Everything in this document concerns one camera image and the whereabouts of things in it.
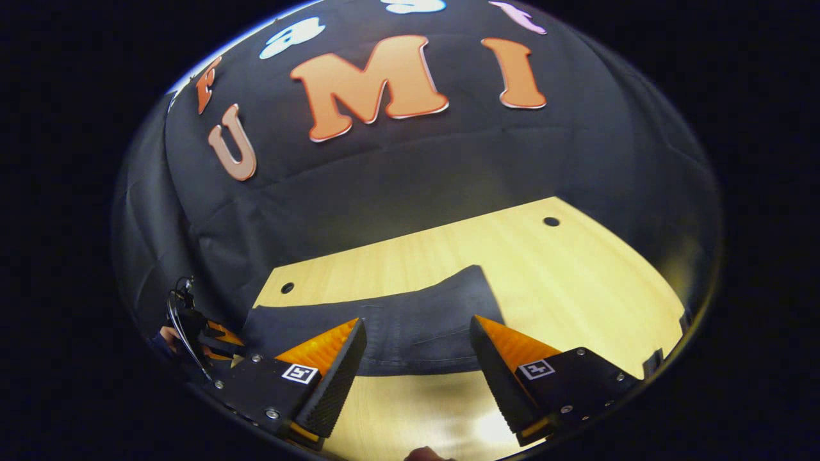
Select dark blue jeans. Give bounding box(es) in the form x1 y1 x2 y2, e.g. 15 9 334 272
240 264 507 377

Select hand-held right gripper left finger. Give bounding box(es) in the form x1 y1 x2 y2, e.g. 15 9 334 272
210 318 368 453

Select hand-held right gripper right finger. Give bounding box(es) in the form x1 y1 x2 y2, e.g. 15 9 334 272
470 314 643 448

